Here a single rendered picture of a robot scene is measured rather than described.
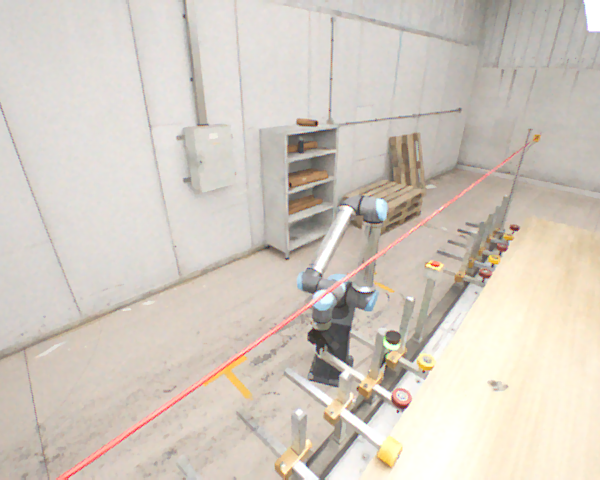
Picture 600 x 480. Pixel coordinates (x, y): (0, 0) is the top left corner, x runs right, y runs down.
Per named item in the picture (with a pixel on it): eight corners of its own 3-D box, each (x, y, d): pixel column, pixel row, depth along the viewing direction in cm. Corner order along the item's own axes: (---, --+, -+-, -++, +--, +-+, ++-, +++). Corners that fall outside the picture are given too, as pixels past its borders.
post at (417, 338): (411, 340, 179) (426, 276, 158) (415, 336, 182) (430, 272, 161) (418, 344, 176) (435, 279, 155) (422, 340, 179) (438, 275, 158)
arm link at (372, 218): (353, 297, 215) (366, 192, 183) (377, 305, 207) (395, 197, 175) (344, 309, 203) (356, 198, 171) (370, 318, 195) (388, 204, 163)
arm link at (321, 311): (337, 292, 139) (328, 305, 131) (335, 314, 144) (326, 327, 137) (319, 285, 143) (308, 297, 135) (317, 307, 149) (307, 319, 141)
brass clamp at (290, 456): (273, 469, 98) (272, 461, 96) (301, 440, 107) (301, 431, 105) (286, 483, 95) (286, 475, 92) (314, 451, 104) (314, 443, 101)
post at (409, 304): (390, 369, 162) (405, 296, 140) (393, 365, 164) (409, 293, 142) (396, 372, 160) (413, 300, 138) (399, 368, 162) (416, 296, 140)
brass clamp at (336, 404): (321, 417, 115) (322, 409, 112) (342, 394, 124) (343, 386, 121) (334, 428, 111) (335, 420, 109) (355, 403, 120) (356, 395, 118)
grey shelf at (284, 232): (265, 247, 423) (258, 128, 352) (311, 228, 478) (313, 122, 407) (287, 260, 394) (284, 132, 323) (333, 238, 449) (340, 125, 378)
